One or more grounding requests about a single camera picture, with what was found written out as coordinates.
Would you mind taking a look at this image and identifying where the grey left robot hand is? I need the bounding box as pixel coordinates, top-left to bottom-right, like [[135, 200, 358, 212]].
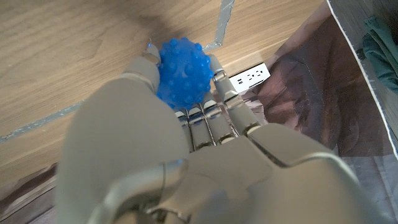
[[55, 43, 389, 224]]

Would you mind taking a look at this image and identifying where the blue spiky stress ball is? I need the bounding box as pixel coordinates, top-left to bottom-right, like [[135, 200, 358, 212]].
[[155, 37, 215, 110]]

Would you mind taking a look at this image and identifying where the white power strip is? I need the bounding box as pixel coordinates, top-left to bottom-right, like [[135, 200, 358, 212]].
[[228, 62, 271, 94]]

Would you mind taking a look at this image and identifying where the printed sofa backdrop cloth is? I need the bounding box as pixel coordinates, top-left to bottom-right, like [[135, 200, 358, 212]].
[[0, 0, 398, 224]]

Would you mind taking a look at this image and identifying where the teal green garment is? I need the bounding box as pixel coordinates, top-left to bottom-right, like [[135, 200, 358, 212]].
[[362, 15, 398, 94]]

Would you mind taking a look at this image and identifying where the white partition frame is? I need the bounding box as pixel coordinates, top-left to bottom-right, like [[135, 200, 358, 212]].
[[326, 0, 398, 159]]

